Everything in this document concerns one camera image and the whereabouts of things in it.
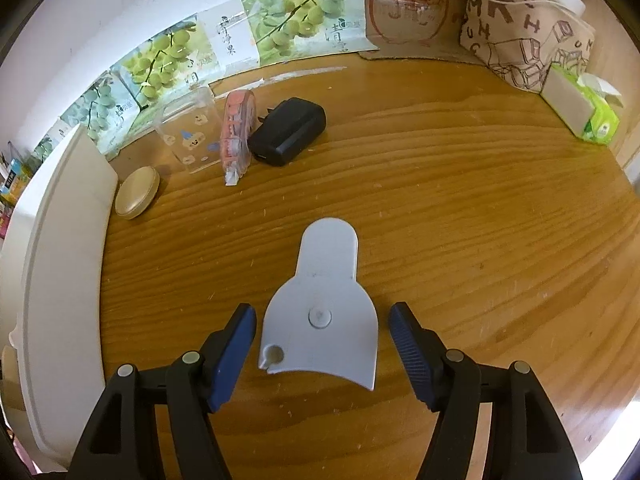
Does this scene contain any black power adapter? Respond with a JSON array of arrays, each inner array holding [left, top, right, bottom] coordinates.
[[247, 97, 327, 167]]

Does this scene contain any grape print cardboard sheet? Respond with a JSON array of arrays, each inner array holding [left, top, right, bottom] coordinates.
[[30, 0, 381, 161]]

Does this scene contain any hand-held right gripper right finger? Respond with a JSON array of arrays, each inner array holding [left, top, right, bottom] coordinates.
[[389, 301, 583, 480]]

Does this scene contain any pink packaged item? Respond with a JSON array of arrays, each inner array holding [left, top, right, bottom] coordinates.
[[220, 89, 258, 187]]

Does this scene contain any beige round case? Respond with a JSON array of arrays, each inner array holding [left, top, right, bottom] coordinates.
[[115, 166, 161, 220]]

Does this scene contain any white plastic storage tray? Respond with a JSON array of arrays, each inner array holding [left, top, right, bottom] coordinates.
[[0, 122, 118, 471]]

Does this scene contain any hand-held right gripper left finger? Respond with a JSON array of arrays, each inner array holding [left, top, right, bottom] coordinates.
[[67, 301, 257, 480]]

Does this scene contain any clear small printed container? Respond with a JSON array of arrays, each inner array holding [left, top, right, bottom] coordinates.
[[155, 87, 223, 175]]

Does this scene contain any brown cardboard sheet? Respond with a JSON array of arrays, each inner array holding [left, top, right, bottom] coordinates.
[[360, 0, 488, 66]]

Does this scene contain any green tissue pack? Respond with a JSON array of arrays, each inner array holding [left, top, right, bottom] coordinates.
[[540, 64, 623, 146]]

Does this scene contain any white plastic clip holder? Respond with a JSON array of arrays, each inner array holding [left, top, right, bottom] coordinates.
[[256, 218, 378, 392]]

